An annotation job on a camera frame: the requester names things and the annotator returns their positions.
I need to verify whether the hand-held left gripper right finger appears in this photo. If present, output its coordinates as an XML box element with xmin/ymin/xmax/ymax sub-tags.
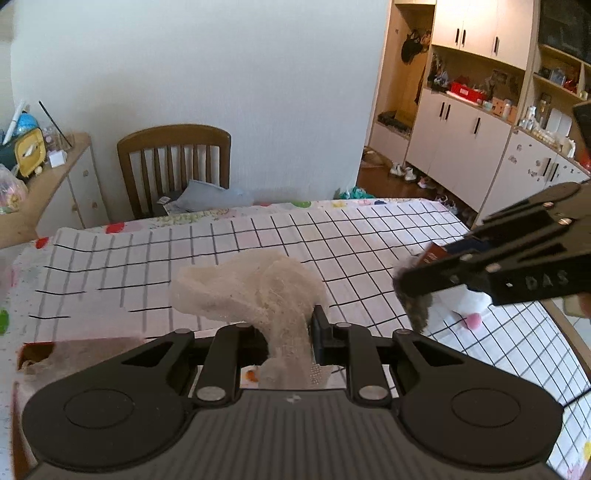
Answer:
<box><xmin>310</xmin><ymin>305</ymin><xmax>465</xmax><ymax>408</ymax></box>

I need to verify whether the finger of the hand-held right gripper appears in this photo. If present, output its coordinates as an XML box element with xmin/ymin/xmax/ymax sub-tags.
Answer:
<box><xmin>445</xmin><ymin>181</ymin><xmax>583</xmax><ymax>254</ymax></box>
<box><xmin>396</xmin><ymin>225</ymin><xmax>574</xmax><ymax>296</ymax></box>

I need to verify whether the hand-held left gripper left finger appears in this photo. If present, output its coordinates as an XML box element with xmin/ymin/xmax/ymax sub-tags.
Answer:
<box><xmin>121</xmin><ymin>323</ymin><xmax>269</xmax><ymax>408</ymax></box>

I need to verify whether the grey-brown fuzzy pad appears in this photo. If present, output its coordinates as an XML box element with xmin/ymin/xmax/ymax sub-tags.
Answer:
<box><xmin>392</xmin><ymin>242</ymin><xmax>446</xmax><ymax>333</ymax></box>

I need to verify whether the white mesh loofah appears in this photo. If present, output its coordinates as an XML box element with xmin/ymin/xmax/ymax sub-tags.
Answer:
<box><xmin>171</xmin><ymin>251</ymin><xmax>331</xmax><ymax>391</ymax></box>

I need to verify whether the white plush toy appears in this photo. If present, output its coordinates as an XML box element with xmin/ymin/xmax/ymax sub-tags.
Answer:
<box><xmin>434</xmin><ymin>284</ymin><xmax>492</xmax><ymax>330</ymax></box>

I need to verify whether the checkered tablecloth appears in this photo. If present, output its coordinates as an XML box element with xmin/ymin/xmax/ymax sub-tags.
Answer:
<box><xmin>0</xmin><ymin>198</ymin><xmax>591</xmax><ymax>480</ymax></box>

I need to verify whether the teal cloth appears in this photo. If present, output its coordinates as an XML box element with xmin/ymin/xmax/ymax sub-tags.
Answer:
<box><xmin>335</xmin><ymin>186</ymin><xmax>377</xmax><ymax>200</ymax></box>

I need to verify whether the red shelf box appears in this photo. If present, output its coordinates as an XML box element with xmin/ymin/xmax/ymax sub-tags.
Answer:
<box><xmin>450</xmin><ymin>80</ymin><xmax>488</xmax><ymax>103</ymax></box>

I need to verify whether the grey-blue cloth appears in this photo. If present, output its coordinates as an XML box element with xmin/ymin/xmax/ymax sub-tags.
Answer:
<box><xmin>159</xmin><ymin>180</ymin><xmax>254</xmax><ymax>214</ymax></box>

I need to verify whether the black hanging bag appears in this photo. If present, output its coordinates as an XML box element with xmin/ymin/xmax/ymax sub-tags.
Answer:
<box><xmin>401</xmin><ymin>28</ymin><xmax>432</xmax><ymax>64</ymax></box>

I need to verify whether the wooden chair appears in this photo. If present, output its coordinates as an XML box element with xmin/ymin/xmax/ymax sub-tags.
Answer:
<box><xmin>116</xmin><ymin>124</ymin><xmax>232</xmax><ymax>220</ymax></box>

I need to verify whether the low wooden cabinet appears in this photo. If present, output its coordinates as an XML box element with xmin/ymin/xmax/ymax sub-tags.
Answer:
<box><xmin>0</xmin><ymin>133</ymin><xmax>112</xmax><ymax>250</ymax></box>

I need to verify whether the reed diffuser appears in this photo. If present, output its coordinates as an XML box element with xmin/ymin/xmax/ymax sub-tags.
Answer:
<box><xmin>38</xmin><ymin>100</ymin><xmax>77</xmax><ymax>149</ymax></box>

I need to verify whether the clear plastic bag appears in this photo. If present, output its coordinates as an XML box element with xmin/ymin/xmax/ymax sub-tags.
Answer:
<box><xmin>0</xmin><ymin>164</ymin><xmax>28</xmax><ymax>215</ymax></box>

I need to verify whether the yellow plastic case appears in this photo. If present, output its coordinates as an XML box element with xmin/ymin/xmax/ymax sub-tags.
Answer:
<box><xmin>14</xmin><ymin>128</ymin><xmax>47</xmax><ymax>178</ymax></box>

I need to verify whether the large wall cabinet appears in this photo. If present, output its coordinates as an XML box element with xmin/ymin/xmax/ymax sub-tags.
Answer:
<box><xmin>367</xmin><ymin>0</ymin><xmax>591</xmax><ymax>227</ymax></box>

